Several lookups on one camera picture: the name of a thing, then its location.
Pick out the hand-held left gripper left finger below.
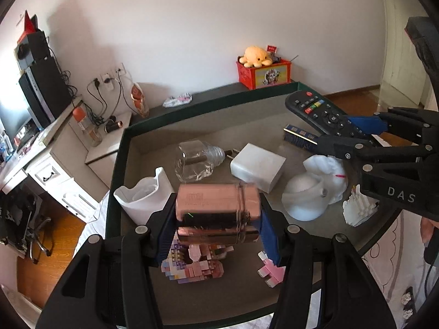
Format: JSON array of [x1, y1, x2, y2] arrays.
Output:
[[36, 193, 179, 329]]

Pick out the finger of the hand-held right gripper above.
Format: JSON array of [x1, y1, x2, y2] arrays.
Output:
[[317, 134, 439, 171], [346, 107, 439, 144]]

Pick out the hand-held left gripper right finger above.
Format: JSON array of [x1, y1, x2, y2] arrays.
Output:
[[259, 200, 393, 329]]

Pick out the small pink brick figure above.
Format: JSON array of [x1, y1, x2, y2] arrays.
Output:
[[257, 251, 287, 288]]

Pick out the colourful brick model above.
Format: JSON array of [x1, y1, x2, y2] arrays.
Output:
[[161, 236, 227, 285]]

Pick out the white brick model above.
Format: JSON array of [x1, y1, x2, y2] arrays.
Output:
[[342, 185, 379, 227]]

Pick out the blue and gold box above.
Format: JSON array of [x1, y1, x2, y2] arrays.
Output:
[[283, 124, 321, 151]]

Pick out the black remote control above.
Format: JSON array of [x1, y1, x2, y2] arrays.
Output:
[[285, 90, 373, 141]]

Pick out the rose gold metallic box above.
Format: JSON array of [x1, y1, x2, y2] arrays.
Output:
[[175, 182, 263, 245]]

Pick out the white power adapter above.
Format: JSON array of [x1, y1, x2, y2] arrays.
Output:
[[224, 143, 287, 193]]

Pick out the clear glass skull bottle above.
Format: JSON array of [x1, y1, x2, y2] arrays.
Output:
[[175, 140, 225, 183]]

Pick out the person's right hand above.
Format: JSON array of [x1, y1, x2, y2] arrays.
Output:
[[420, 217, 439, 245]]

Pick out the white figurine with red mark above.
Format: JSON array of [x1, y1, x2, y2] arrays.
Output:
[[303, 154, 350, 206]]

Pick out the white plastic jug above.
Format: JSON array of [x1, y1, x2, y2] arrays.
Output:
[[113, 167, 174, 225]]

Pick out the white dome figurine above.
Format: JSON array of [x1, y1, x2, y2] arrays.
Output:
[[282, 174, 333, 220]]

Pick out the white striped bedspread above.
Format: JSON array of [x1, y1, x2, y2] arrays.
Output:
[[80, 195, 439, 329]]

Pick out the white door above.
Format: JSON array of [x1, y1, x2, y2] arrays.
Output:
[[379, 0, 433, 107]]

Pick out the red printed box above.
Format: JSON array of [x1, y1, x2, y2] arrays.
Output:
[[236, 58, 292, 90]]

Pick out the yellow octopus plush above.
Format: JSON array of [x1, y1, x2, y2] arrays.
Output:
[[239, 46, 274, 68]]

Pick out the black and rose gold cylinder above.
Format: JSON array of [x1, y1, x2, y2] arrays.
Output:
[[104, 118, 123, 134]]

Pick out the white desk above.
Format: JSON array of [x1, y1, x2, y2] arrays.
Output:
[[0, 96, 133, 220]]

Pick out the orange-capped bottle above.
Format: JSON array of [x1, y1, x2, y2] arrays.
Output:
[[72, 107, 103, 147]]

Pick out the crumpled printed cloth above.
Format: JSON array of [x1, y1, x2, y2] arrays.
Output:
[[162, 92, 193, 107]]

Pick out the clear snack bag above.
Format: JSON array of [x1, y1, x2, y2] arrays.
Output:
[[130, 82, 150, 117]]

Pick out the office chair with dark clothing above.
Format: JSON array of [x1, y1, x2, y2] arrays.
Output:
[[0, 188, 52, 264]]

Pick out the computer monitor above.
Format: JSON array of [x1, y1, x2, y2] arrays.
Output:
[[0, 99, 35, 151]]

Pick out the black computer tower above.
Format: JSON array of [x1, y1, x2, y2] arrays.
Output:
[[18, 56, 71, 129]]

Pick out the black box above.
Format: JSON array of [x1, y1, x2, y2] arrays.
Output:
[[15, 31, 50, 71]]

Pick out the red triangular carton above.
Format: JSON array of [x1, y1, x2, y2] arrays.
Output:
[[19, 14, 40, 43]]

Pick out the black power cable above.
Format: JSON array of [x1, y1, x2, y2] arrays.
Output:
[[86, 75, 121, 126]]

